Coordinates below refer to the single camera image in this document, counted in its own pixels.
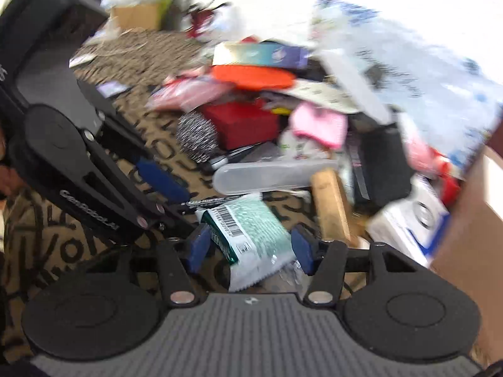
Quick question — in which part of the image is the tan cardboard box white inside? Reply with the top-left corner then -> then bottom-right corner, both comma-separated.
430,145 -> 503,362

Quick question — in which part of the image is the clear plastic long case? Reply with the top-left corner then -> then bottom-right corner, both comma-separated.
213,159 -> 339,196

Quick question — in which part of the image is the letter-patterned cloth desktop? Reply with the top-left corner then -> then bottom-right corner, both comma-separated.
0,27 -> 378,362

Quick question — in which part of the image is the clear bag of red items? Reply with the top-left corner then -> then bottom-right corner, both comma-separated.
405,134 -> 460,205

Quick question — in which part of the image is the red artificial plant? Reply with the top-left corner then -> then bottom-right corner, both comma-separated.
185,4 -> 221,40

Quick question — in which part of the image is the person's left hand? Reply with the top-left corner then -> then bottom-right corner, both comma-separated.
0,126 -> 26,201

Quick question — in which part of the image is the pink plastic bag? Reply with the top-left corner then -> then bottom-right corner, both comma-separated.
145,76 -> 232,112

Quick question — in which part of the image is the thin black pen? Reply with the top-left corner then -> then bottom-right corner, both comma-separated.
181,195 -> 241,209

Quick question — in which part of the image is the orange silicone brush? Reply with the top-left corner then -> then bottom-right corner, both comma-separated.
210,65 -> 296,91

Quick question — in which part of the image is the small purple and white card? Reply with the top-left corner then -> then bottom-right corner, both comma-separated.
96,80 -> 126,99

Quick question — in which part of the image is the pink knitted cloth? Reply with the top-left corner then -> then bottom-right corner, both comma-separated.
290,102 -> 348,150

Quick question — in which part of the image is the silver metal scouring ball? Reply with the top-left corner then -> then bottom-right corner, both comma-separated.
176,111 -> 218,162

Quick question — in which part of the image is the plain brown cardboard box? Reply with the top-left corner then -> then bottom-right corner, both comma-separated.
110,2 -> 174,32

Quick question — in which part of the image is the white insole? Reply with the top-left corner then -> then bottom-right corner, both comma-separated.
322,51 -> 394,124

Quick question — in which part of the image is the gold and blue long box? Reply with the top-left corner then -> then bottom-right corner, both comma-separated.
212,42 -> 309,69

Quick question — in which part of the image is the floral plastic bag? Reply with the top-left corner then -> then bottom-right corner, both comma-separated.
312,0 -> 503,181

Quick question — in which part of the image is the black rectangular case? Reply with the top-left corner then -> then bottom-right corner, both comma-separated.
350,123 -> 413,209

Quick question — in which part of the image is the red box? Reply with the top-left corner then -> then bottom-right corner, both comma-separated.
202,100 -> 280,150

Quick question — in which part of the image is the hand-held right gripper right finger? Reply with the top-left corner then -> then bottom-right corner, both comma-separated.
291,224 -> 421,309

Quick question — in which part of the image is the wooden block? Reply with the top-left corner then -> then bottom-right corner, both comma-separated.
310,168 -> 352,242

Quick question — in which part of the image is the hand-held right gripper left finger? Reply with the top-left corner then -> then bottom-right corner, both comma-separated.
114,223 -> 215,309

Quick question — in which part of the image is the cream perforated insole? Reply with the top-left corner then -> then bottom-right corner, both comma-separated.
271,79 -> 360,114

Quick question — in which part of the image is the green and white barcode packet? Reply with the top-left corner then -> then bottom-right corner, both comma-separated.
200,193 -> 297,293

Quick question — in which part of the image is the black marker pen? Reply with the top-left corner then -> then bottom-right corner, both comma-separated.
206,145 -> 268,170

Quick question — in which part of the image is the white and blue device box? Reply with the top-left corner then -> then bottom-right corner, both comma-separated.
367,175 -> 450,268

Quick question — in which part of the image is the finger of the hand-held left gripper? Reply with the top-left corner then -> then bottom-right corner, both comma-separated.
21,80 -> 197,246

